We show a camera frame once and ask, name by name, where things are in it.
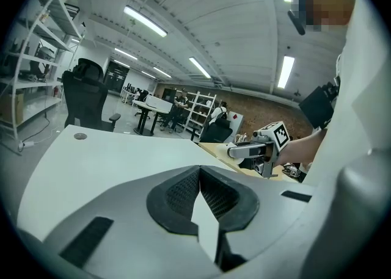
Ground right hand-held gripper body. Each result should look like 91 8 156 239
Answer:
227 121 290 178

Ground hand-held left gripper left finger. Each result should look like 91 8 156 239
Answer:
145 164 202 236

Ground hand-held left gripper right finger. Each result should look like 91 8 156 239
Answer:
200 164 261 233

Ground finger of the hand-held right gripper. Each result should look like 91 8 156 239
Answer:
227 145 250 158

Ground person's right forearm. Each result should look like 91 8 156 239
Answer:
273 128 329 170

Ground white table top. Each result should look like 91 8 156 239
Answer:
16 124 245 263

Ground beige wooden table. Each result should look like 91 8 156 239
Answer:
198 142 299 183

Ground white cabinet red sticker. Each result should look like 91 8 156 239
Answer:
227 111 244 134

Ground black office chair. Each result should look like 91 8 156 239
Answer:
199 118 233 143
62 57 122 133

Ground small black monitor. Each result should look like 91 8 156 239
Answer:
298 85 335 131

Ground white shelf rack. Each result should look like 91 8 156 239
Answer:
0 0 85 147
183 90 218 139

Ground black chest-mounted device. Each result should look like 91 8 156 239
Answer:
323 76 342 98

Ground person's white shirt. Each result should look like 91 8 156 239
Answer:
301 0 391 279

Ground white box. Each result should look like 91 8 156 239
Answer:
145 94 174 113

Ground black double door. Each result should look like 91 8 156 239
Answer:
103 60 129 93

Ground ceiling light strips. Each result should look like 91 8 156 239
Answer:
70 0 299 89

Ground white power strip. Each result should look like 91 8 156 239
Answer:
17 140 36 152

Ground brown cardboard box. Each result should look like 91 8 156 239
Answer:
0 90 25 126

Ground black head camera band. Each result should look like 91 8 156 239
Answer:
287 0 360 36

